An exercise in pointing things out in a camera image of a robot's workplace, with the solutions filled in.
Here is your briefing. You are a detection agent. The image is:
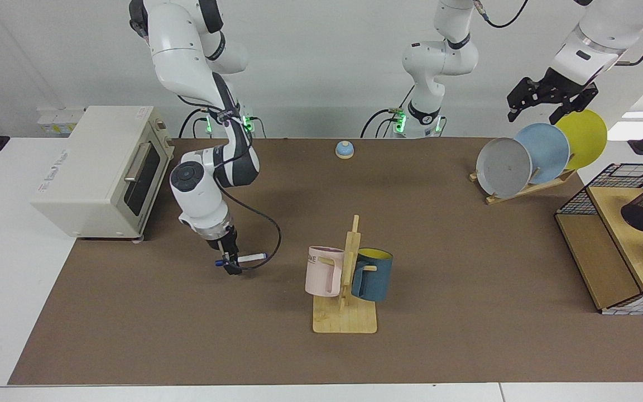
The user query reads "wooden plate rack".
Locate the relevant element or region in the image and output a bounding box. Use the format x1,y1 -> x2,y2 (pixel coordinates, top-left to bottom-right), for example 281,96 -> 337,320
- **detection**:
469,167 -> 577,205

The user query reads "white marker with blue cap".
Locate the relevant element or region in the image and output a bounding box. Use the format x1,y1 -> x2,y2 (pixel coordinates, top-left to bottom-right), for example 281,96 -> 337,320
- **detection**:
215,252 -> 268,267

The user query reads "brown table cloth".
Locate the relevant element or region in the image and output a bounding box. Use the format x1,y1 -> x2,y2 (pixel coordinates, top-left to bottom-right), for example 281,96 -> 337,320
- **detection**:
8,138 -> 643,386

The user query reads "dark blue cup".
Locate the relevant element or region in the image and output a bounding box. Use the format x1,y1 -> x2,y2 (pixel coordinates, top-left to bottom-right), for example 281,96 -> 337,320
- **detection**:
351,248 -> 394,303

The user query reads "light blue plate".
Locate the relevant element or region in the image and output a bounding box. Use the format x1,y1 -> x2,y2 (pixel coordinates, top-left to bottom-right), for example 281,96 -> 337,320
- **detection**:
514,123 -> 570,185

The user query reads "black base cable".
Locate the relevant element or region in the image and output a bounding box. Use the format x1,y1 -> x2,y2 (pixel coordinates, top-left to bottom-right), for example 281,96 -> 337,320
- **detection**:
361,84 -> 414,139

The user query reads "pale toaster oven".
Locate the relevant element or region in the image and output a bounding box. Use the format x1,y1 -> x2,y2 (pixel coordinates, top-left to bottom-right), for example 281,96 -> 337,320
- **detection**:
30,106 -> 175,242

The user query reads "yellow plate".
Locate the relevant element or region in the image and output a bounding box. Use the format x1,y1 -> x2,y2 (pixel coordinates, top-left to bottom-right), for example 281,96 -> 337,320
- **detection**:
549,109 -> 608,171

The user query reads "wire basket with wooden floor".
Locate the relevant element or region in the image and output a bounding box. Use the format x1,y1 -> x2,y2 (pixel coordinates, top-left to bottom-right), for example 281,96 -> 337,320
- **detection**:
555,163 -> 643,316

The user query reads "grey plate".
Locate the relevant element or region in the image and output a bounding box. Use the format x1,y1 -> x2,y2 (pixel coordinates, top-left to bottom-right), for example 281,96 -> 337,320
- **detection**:
476,137 -> 533,199

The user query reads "white wall power socket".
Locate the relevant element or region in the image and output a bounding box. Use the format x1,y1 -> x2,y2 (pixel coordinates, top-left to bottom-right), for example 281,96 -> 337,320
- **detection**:
37,109 -> 85,135

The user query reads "pink cup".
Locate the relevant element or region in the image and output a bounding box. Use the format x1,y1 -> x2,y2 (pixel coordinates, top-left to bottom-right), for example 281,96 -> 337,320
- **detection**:
305,246 -> 346,298

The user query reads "wooden cup stand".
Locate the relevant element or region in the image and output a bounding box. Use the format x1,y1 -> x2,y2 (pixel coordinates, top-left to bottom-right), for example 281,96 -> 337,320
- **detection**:
313,214 -> 378,334

